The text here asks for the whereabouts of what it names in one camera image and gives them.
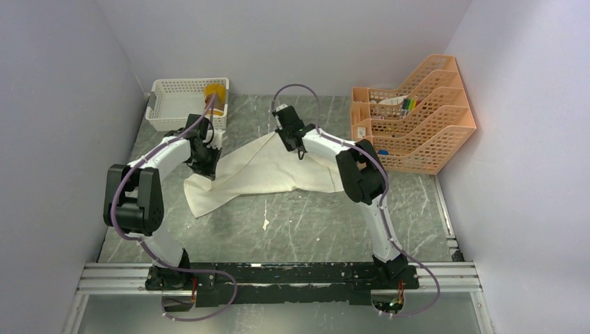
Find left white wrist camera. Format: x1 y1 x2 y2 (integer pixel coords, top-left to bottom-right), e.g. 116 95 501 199
208 129 225 150

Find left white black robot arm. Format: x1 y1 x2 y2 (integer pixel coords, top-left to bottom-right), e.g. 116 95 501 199
103 114 221 290

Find colourful pens in organizer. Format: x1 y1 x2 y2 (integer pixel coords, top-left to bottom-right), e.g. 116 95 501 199
401 98 419 113

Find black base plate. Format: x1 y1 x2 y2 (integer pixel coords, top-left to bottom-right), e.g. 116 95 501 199
145 262 420 308

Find white plastic basket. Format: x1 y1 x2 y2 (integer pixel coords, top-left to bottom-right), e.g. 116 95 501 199
145 77 230 132

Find aluminium rail frame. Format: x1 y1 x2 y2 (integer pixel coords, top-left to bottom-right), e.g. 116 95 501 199
63 175 494 333

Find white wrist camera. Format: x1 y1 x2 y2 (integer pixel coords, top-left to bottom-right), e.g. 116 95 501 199
271 104 288 115
208 129 225 150

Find white towel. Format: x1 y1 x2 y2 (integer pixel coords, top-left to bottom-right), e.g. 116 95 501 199
184 133 344 218

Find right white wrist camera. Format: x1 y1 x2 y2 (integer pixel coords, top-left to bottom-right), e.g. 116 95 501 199
271 104 288 115

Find orange plastic file organizer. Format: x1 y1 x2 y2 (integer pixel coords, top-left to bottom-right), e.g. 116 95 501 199
350 54 477 175

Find yellow brown bear towel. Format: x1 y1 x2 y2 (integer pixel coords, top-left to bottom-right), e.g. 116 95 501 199
203 83 226 116

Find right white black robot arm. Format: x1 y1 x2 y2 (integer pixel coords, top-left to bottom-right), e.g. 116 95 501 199
271 104 408 288

